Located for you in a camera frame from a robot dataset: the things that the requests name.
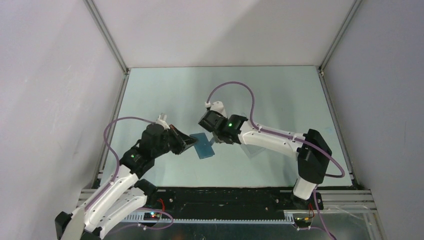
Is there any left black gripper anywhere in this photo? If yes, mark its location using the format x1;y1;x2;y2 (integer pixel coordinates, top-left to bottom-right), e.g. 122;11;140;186
152;124;199;158

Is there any blue card holder wallet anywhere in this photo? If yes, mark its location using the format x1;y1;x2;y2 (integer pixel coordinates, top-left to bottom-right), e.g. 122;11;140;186
189;132;215;160

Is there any clear acrylic box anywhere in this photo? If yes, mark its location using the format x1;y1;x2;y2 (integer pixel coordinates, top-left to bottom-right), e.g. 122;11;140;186
240;144;265;159

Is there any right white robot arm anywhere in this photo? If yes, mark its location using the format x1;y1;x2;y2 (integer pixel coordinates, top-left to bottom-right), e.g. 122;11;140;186
198;101;332;209

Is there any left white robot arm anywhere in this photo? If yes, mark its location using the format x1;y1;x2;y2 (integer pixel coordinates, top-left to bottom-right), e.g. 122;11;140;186
54;123;198;240

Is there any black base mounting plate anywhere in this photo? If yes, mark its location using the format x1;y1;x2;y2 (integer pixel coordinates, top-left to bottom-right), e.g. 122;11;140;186
145;187;324;221

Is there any left aluminium frame rail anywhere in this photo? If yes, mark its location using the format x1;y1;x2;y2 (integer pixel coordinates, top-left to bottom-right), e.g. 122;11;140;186
84;0;130;182

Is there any aluminium frame rail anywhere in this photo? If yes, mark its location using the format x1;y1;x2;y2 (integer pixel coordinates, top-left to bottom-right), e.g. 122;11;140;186
317;0;364;188
84;0;130;182

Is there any right aluminium frame rail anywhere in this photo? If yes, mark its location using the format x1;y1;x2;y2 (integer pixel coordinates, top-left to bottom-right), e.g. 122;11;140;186
317;0;364;188

